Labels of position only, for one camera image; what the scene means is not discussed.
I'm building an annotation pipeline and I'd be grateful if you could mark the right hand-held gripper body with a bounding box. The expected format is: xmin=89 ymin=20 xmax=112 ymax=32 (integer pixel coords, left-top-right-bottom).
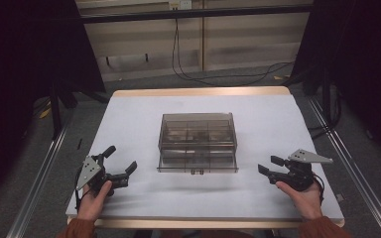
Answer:
xmin=268 ymin=148 xmax=333 ymax=192

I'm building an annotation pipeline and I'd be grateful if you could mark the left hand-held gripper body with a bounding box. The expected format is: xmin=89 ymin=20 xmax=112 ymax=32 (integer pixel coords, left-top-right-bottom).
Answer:
xmin=75 ymin=154 xmax=130 ymax=198

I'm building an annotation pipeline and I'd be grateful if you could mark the person's right hand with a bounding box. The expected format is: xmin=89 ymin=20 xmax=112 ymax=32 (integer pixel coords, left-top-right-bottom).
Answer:
xmin=275 ymin=179 xmax=323 ymax=222

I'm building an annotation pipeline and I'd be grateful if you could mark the person's left hand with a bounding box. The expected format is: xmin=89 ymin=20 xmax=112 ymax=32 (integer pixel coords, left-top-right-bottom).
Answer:
xmin=76 ymin=179 xmax=113 ymax=222

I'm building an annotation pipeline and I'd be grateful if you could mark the white table cover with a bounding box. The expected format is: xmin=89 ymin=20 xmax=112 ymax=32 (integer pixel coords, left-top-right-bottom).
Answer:
xmin=64 ymin=93 xmax=345 ymax=222

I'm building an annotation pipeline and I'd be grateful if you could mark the black metal stand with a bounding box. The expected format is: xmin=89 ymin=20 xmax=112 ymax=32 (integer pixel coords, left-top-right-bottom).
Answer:
xmin=49 ymin=75 xmax=64 ymax=141

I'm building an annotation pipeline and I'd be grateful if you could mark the transparent brown plastic organizer box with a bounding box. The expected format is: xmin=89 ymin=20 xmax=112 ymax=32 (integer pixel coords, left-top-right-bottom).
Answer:
xmin=156 ymin=112 xmax=239 ymax=176

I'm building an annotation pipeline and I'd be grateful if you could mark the black curtain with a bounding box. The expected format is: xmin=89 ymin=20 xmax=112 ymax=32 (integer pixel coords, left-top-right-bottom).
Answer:
xmin=291 ymin=0 xmax=381 ymax=160
xmin=0 ymin=0 xmax=107 ymax=210

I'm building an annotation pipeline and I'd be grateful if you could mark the black horizontal bar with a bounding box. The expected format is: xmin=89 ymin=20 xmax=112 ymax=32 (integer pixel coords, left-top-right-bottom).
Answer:
xmin=78 ymin=4 xmax=314 ymax=25

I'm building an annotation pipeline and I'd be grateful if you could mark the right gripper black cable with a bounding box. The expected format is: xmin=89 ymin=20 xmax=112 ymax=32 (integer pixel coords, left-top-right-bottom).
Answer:
xmin=312 ymin=174 xmax=325 ymax=203

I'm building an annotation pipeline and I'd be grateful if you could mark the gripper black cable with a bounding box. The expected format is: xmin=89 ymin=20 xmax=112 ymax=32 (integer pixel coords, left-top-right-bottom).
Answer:
xmin=312 ymin=174 xmax=325 ymax=203
xmin=73 ymin=167 xmax=91 ymax=213

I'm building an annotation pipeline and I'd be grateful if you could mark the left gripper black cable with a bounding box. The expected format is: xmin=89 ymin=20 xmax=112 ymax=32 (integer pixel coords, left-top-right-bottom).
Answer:
xmin=73 ymin=167 xmax=91 ymax=213

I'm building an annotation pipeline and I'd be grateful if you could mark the metal floor rail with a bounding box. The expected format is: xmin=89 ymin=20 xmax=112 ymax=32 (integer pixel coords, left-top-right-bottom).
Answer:
xmin=307 ymin=94 xmax=381 ymax=238
xmin=5 ymin=112 xmax=72 ymax=238

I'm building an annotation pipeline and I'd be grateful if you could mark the black cable on wall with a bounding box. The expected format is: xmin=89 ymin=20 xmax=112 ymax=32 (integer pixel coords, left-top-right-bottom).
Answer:
xmin=171 ymin=17 xmax=296 ymax=87

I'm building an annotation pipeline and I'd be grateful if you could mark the white wall socket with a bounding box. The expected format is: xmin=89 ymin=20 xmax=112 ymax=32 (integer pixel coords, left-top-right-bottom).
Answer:
xmin=168 ymin=0 xmax=193 ymax=11

